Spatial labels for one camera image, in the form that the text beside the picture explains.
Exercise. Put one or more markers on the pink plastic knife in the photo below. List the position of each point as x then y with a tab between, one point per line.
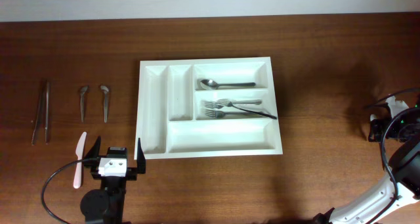
77	180

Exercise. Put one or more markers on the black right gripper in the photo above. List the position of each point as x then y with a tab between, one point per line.
376	127

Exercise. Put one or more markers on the black-handled steel fork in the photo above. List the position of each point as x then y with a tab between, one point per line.
252	111

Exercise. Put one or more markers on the steel tablespoon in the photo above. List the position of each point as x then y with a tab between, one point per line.
213	85

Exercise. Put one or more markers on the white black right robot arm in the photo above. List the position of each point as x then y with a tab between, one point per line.
400	185

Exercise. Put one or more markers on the small steel spoon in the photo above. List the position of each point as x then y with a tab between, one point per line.
82	93
106	92

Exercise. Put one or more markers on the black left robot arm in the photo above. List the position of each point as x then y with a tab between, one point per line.
105	205

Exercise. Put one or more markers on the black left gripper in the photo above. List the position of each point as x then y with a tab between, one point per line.
132	172

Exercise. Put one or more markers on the white cutlery tray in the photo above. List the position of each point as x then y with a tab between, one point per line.
170	120

